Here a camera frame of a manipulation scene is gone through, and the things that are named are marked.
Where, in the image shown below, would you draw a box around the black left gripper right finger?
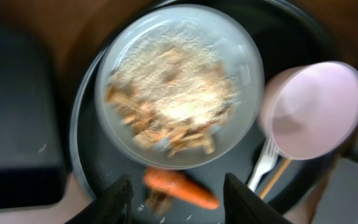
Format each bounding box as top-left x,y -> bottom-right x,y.
224,173 -> 291,224

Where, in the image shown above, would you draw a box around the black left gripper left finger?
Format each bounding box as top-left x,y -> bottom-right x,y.
66,175 -> 133,224

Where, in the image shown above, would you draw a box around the wooden chopstick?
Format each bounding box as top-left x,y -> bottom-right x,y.
259,159 -> 291,199

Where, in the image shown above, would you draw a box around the white plastic fork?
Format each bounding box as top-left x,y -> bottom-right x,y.
247,139 -> 278,192

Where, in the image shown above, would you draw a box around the pink plastic bowl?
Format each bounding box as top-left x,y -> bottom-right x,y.
259,61 -> 358,160

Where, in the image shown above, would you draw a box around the rice and peanut scraps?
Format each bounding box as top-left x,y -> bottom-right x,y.
104,22 -> 237,157

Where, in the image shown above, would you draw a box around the grey plate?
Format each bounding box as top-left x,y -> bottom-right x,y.
94,4 -> 264,170

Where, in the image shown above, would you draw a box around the brown food scrap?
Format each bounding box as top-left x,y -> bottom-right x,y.
145,190 -> 173,216

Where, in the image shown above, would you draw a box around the orange carrot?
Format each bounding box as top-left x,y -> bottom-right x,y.
143,168 -> 220,210

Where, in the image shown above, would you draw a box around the black rectangular tray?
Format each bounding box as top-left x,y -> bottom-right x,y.
0,29 -> 67,209

